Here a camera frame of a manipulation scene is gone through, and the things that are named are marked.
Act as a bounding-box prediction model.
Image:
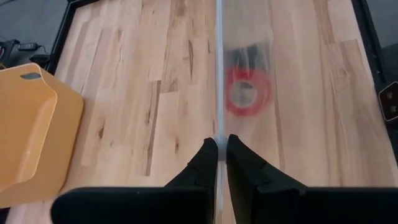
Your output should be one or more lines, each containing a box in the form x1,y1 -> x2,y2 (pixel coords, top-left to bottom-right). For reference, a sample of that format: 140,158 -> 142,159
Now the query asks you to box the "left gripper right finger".
226,134 -> 398,224

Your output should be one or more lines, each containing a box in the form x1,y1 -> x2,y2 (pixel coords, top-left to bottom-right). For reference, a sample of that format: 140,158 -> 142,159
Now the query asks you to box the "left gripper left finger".
51,138 -> 219,224

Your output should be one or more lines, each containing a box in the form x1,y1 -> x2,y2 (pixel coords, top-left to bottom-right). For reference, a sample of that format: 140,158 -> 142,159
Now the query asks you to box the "red elastic bandage strip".
224,67 -> 273,118

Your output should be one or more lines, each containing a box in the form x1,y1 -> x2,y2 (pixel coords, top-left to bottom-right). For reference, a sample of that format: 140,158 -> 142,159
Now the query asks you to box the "clear plastic zip bag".
214,0 -> 276,218

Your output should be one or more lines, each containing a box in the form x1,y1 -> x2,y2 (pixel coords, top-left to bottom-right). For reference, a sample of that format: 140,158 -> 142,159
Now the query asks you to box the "yellow plastic bin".
0,63 -> 85,208

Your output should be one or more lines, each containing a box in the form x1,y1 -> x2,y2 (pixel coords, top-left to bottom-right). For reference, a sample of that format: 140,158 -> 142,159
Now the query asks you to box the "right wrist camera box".
377,81 -> 398,123

